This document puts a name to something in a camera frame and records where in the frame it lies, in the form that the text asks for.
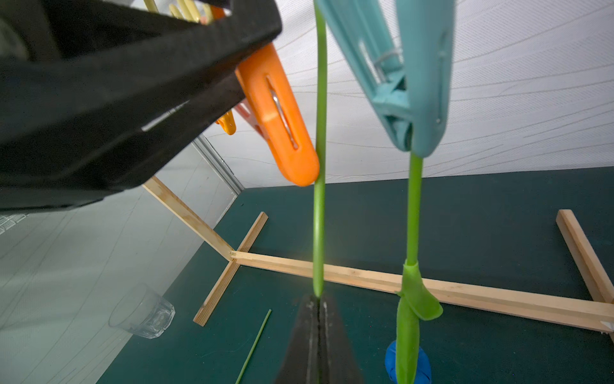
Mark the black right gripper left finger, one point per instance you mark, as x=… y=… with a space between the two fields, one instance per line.
x=301 y=362

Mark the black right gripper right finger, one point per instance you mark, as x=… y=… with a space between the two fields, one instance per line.
x=336 y=360

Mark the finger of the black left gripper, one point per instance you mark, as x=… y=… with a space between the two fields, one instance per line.
x=97 y=97

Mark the orange artificial tulip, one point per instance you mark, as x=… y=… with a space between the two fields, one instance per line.
x=253 y=347

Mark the blue artificial tulip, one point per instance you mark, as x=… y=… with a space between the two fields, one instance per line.
x=416 y=303

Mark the yellow wavy clothes hanger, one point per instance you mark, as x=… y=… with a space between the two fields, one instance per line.
x=187 y=10

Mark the pink artificial tulip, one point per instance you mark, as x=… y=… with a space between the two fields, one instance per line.
x=319 y=195

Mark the yellow-orange clothespin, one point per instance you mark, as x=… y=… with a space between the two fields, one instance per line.
x=227 y=123

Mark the clear drinking glass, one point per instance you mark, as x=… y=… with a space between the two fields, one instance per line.
x=142 y=312

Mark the orange clothespin inner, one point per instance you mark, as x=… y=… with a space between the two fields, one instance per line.
x=272 y=102

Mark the teal clothespin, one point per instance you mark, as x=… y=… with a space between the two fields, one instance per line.
x=407 y=83

